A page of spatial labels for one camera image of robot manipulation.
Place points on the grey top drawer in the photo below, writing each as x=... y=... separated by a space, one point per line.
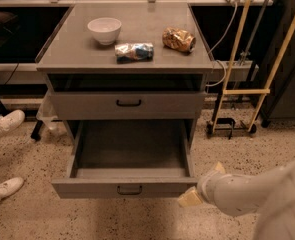
x=126 y=105

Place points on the crushed blue silver can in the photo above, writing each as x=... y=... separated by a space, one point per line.
x=132 y=52

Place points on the grey drawer cabinet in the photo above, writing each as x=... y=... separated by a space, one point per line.
x=74 y=61

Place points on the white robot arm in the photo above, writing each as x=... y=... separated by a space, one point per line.
x=270 y=194

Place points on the white sneaker upper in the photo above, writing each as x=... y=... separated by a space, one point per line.
x=11 y=121

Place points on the white ceramic bowl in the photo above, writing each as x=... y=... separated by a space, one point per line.
x=105 y=30

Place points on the white sneaker lower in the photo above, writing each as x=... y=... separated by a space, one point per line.
x=10 y=187

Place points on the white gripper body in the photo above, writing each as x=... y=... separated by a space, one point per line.
x=206 y=186

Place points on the clear plastic bag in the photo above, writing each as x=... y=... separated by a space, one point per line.
x=48 y=116

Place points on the white sneaker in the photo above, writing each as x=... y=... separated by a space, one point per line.
x=11 y=121
x=10 y=187

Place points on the crushed gold can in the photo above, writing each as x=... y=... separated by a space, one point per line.
x=179 y=39

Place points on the grey cable tray rail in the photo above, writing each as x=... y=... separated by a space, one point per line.
x=239 y=73

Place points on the grey drawer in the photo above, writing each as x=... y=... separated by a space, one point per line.
x=128 y=159
x=126 y=105

